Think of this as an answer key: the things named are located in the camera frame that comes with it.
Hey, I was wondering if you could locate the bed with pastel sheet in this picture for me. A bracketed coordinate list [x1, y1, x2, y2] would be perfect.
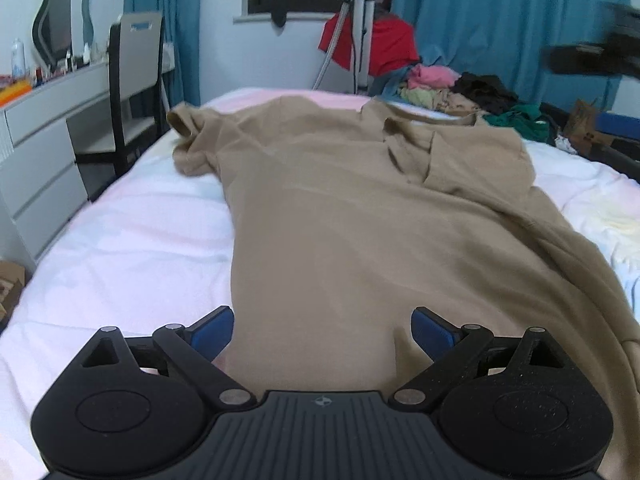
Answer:
[0, 87, 640, 480]

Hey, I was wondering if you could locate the green garment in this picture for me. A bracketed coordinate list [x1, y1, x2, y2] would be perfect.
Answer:
[482, 104, 556, 143]

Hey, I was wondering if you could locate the white dresser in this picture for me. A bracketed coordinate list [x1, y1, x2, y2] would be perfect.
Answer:
[0, 60, 176, 271]

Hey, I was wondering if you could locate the tan crumpled garment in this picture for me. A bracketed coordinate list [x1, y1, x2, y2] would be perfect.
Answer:
[440, 95, 488, 116]

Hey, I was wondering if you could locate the garment steamer stand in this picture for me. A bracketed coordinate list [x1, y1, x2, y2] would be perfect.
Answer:
[270, 0, 378, 96]

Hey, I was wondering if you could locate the wavy vanity mirror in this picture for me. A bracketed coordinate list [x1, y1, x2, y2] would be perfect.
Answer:
[31, 0, 96, 73]

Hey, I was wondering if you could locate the cardboard box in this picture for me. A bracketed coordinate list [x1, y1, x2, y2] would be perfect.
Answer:
[0, 260, 26, 323]
[570, 99, 618, 158]

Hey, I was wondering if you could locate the black and beige chair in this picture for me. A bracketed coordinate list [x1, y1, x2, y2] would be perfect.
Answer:
[72, 11, 171, 178]

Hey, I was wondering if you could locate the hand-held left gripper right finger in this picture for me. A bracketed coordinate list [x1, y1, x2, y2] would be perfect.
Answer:
[390, 306, 568, 413]

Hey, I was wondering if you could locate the wide blue curtain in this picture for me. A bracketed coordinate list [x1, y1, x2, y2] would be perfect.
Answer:
[390, 0, 631, 106]

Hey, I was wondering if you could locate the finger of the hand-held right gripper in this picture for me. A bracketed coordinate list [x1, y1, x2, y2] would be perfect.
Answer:
[542, 42, 640, 81]
[596, 111, 640, 135]

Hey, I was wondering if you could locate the pink garment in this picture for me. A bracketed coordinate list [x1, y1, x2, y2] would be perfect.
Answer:
[407, 65, 461, 91]

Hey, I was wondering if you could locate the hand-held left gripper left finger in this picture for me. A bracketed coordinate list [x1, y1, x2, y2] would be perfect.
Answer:
[80, 306, 257, 413]

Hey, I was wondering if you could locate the blue garment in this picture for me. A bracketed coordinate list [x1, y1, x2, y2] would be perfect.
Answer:
[372, 74, 408, 101]

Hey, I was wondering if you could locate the black garment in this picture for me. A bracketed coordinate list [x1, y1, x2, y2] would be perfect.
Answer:
[450, 72, 518, 116]

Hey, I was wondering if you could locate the narrow blue curtain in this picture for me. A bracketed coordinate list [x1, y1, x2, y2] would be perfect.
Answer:
[125, 0, 203, 106]

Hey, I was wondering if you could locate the red garment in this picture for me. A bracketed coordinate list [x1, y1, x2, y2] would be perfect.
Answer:
[319, 12, 420, 73]

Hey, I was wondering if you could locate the orange box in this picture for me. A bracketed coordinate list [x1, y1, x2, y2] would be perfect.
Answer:
[0, 80, 33, 106]

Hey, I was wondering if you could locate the yellow-green garment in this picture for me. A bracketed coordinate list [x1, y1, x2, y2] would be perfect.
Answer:
[397, 87, 451, 108]

